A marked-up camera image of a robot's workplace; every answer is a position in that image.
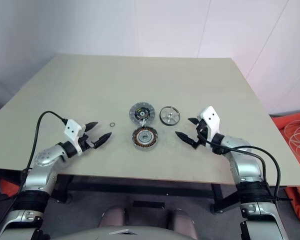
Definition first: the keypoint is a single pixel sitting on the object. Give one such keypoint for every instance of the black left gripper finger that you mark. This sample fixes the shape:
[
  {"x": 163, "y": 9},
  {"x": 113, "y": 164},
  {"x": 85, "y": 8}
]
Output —
[
  {"x": 103, "y": 139},
  {"x": 92, "y": 125}
]

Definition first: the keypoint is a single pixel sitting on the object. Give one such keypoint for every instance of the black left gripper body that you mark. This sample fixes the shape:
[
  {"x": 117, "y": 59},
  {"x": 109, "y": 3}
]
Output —
[{"x": 86, "y": 143}]

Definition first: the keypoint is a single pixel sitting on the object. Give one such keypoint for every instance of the motor stator housing copper windings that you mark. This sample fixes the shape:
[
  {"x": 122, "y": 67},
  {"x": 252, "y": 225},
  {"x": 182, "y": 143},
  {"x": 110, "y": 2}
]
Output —
[{"x": 144, "y": 138}]

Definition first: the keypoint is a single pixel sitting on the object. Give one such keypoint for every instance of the dark rounded shape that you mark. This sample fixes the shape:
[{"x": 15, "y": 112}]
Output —
[
  {"x": 181, "y": 222},
  {"x": 112, "y": 217}
]

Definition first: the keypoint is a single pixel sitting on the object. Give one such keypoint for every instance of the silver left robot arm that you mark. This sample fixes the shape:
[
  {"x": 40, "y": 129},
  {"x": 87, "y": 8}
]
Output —
[{"x": 43, "y": 157}]

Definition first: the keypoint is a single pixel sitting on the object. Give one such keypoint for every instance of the silver spoked motor rotor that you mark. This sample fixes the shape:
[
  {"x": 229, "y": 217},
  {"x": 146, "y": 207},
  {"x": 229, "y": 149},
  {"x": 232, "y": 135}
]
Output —
[{"x": 169, "y": 115}]

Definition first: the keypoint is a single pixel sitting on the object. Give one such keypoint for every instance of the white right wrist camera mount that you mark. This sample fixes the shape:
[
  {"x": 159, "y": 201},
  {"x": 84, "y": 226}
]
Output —
[{"x": 211, "y": 117}]

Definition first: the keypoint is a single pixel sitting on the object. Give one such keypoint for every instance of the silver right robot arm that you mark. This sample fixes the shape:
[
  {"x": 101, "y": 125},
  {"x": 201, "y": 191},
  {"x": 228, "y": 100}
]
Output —
[{"x": 245, "y": 162}]

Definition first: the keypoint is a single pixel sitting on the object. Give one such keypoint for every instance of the orange cloth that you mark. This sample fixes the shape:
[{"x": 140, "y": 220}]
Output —
[{"x": 7, "y": 186}]

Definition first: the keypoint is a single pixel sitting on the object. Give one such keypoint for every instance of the orange cushion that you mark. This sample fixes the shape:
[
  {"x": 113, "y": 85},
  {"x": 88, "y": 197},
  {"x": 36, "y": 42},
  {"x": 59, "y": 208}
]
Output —
[{"x": 282, "y": 125}]

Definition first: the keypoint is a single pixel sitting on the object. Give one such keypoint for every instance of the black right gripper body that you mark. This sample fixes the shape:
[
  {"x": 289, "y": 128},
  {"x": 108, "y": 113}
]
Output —
[{"x": 202, "y": 135}]

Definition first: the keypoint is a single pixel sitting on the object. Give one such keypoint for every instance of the black table frame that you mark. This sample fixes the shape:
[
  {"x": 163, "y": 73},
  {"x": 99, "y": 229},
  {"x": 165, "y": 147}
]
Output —
[{"x": 140, "y": 186}]

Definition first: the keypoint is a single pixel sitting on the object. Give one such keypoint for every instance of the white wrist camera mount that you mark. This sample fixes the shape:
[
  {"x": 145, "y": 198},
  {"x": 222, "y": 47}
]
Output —
[
  {"x": 72, "y": 130},
  {"x": 211, "y": 117}
]

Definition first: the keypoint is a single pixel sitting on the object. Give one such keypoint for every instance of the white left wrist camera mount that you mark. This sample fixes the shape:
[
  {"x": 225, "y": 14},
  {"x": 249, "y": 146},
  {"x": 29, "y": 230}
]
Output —
[{"x": 72, "y": 130}]

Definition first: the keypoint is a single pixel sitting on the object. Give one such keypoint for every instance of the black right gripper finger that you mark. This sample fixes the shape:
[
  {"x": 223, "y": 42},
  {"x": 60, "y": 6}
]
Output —
[
  {"x": 194, "y": 121},
  {"x": 186, "y": 138}
]

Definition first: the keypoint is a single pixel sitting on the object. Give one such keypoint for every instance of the grey motor cover circuit board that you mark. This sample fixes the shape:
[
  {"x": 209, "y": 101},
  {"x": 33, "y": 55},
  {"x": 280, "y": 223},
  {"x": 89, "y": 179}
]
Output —
[{"x": 135, "y": 112}]

